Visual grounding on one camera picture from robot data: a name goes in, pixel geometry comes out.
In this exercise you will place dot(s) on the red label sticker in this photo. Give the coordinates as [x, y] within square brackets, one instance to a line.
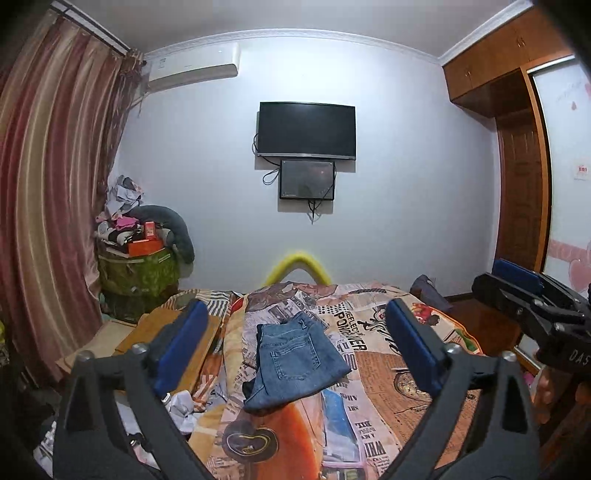
[581, 171]

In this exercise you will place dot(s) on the white sliding wardrobe door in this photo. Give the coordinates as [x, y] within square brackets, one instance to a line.
[563, 184]

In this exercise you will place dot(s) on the striped pink curtain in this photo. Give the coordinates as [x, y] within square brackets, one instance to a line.
[55, 184]

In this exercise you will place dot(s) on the pile of mixed clothes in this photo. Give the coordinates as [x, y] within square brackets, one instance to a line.
[120, 194]

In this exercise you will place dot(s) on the blue jeans pants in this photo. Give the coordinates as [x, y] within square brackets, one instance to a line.
[295, 364]

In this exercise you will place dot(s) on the yellow foam arch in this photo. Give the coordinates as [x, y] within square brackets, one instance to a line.
[295, 258]

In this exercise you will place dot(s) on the white air conditioner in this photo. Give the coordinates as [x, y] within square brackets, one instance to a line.
[194, 67]

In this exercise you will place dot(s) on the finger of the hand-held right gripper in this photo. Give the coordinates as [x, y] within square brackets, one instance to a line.
[503, 295]
[517, 274]

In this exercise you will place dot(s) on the person's right hand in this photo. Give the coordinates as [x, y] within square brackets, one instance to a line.
[549, 387]

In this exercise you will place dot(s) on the grey long pillow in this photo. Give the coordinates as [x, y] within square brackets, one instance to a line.
[180, 230]

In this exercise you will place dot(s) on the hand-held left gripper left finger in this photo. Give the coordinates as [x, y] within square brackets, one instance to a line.
[184, 341]

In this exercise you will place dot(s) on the small black wall monitor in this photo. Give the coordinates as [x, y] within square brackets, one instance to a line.
[307, 180]

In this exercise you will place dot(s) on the orange box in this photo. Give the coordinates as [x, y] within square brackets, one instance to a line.
[145, 248]

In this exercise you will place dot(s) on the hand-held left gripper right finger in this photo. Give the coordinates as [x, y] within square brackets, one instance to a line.
[411, 341]

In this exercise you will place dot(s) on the green fabric hamper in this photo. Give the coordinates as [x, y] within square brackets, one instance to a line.
[138, 277]

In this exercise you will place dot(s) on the curtain rail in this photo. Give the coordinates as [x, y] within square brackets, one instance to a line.
[92, 30]

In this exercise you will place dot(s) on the printed blanket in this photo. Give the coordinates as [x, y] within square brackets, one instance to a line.
[369, 360]

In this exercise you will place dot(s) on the wooden wardrobe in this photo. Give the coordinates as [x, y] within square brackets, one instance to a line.
[489, 69]

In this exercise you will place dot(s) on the wooden door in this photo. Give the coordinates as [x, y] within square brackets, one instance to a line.
[521, 198]

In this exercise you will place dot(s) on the white crumpled cloth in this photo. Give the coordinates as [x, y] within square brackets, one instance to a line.
[182, 408]

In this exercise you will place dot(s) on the black wall television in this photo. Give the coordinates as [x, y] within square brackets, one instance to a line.
[307, 129]

